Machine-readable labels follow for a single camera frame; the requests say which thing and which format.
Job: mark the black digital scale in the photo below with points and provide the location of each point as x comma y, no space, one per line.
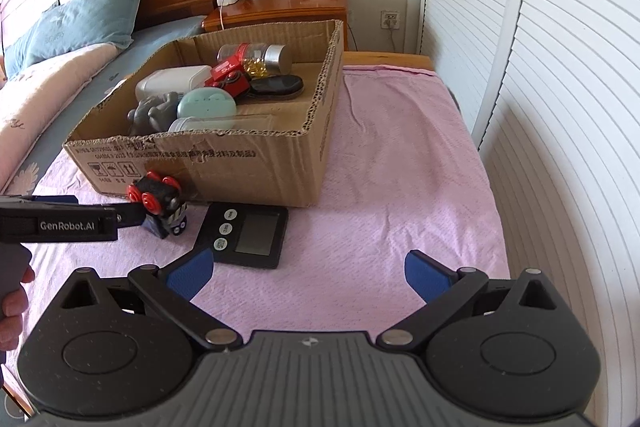
255,234

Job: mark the grey toy figure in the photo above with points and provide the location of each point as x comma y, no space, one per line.
152,114

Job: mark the white wall outlet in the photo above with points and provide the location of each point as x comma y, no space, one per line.
390,20

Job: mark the white louvred closet door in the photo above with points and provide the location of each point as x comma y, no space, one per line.
575,157
460,7

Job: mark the white plastic bottle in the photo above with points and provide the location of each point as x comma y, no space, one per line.
170,82

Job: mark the black toy robot red wheels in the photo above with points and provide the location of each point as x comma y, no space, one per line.
160,197

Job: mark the brown cardboard box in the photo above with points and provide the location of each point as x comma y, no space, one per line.
240,167

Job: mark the person's left hand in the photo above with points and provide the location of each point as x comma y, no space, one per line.
11,317

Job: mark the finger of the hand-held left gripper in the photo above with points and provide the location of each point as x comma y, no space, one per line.
129,215

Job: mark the red toy car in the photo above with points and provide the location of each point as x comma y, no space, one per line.
225,72

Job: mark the blue pillow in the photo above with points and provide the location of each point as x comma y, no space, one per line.
80,22

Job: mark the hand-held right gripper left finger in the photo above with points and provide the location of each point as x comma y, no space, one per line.
192,269

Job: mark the mint green case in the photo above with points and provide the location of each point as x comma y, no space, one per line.
205,103

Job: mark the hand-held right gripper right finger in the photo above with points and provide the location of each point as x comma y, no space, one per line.
422,274

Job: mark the pink floral quilt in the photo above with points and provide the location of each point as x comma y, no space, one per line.
40,97

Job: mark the pink cloth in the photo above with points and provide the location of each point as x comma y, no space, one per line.
390,157

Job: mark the blue bedsheet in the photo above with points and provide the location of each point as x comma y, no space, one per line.
150,42

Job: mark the wooden nightstand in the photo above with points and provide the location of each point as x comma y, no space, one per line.
280,9

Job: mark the black oval object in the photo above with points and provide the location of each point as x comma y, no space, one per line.
277,86

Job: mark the clear bottle yellow capsules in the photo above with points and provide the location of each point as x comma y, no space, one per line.
277,59

